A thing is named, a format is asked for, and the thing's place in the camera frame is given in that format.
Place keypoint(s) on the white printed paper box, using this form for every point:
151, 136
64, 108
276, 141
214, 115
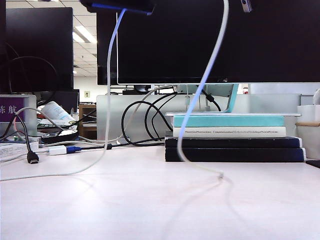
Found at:
12, 150

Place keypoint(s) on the rolled white printed paper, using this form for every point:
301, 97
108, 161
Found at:
56, 111

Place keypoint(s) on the silver monitor stand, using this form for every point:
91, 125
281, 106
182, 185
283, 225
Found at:
231, 100

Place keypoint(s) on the white paperback book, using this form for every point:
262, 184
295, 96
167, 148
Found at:
280, 132

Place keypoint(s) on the brown wooden cabinet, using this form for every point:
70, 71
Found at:
87, 120

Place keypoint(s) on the silver Dell laptop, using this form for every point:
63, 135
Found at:
313, 164

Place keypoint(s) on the black hardcover book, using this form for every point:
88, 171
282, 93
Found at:
225, 143
225, 155

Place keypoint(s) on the black computer monitor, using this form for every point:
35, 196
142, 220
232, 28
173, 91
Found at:
40, 37
2, 50
102, 50

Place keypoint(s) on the black flat dish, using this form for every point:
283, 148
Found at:
60, 137

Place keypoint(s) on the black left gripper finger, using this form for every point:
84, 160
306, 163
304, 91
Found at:
112, 3

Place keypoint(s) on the green magazine stack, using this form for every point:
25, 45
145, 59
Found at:
50, 124

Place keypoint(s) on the white adapter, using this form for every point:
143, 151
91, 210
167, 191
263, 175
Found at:
57, 150

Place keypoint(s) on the white storage box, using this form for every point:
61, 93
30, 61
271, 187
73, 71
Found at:
308, 113

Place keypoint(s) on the purple name sign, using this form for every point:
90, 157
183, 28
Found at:
10, 110

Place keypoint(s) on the small white hanging tag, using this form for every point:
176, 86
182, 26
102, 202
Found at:
187, 101

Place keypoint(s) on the black AOC monitor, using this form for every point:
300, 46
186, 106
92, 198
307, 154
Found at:
162, 50

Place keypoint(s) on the white cup wooden lid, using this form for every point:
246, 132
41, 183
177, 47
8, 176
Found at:
310, 142

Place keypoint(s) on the teal paperback book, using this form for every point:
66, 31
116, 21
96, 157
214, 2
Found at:
225, 121

